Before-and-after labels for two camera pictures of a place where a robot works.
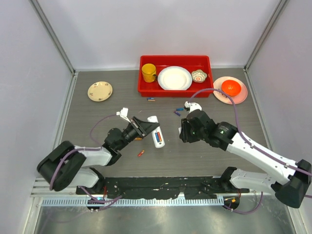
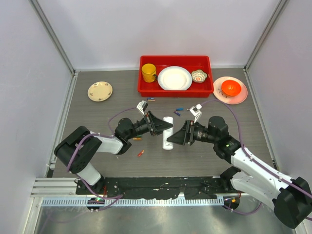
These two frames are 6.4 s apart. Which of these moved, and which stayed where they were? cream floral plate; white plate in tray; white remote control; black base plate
Moved: white remote control
Stayed: black base plate; cream floral plate; white plate in tray
